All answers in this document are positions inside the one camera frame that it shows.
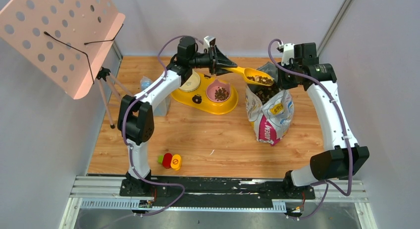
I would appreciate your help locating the pink cat-ear bowl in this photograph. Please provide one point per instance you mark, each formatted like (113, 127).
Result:
(211, 89)

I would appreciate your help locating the pet food bag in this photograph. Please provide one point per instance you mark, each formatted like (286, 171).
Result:
(269, 109)

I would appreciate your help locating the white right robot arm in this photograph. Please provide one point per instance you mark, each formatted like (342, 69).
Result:
(343, 156)

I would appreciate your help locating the yellow double pet bowl tray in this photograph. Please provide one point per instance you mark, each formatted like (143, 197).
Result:
(199, 100)

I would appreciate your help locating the brown kibble in pink bowl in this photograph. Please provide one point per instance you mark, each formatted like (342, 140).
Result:
(221, 94)

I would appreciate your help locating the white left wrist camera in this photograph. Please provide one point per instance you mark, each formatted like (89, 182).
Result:
(208, 42)

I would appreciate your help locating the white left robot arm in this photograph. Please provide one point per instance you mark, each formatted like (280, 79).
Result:
(136, 113)

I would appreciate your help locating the translucent blue plastic container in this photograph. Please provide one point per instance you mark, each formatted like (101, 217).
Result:
(161, 108)

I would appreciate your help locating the pink perforated music stand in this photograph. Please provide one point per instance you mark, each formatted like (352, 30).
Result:
(67, 40)

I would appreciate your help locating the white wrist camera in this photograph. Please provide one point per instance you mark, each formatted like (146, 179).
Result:
(287, 51)
(208, 42)

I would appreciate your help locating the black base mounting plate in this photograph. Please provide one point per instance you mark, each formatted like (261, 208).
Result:
(214, 192)

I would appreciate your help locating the cream cat-ear bowl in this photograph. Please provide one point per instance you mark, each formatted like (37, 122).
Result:
(192, 83)

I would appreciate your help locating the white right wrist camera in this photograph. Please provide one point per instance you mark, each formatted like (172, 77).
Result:
(287, 51)

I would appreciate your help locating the red yellow green toy block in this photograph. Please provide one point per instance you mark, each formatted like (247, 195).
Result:
(170, 161)

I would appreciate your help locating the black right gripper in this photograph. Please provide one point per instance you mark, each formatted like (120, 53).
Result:
(284, 84)

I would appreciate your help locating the aluminium frame rail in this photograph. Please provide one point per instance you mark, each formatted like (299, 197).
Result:
(99, 191)

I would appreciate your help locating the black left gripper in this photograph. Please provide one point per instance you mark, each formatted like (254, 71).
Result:
(212, 60)

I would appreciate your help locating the yellow plastic scoop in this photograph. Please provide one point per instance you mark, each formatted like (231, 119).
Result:
(252, 76)

